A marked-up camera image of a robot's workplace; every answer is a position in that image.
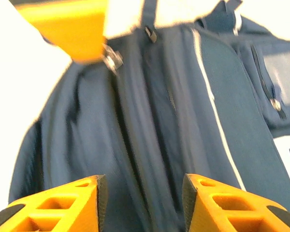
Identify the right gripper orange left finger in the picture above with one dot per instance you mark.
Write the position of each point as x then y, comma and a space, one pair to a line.
62, 210

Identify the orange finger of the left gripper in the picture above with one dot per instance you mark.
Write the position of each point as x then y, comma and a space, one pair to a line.
75, 36

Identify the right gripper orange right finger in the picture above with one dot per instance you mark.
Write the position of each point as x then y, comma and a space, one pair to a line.
232, 210

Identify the navy blue backpack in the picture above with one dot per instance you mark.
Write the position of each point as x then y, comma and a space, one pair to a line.
159, 108

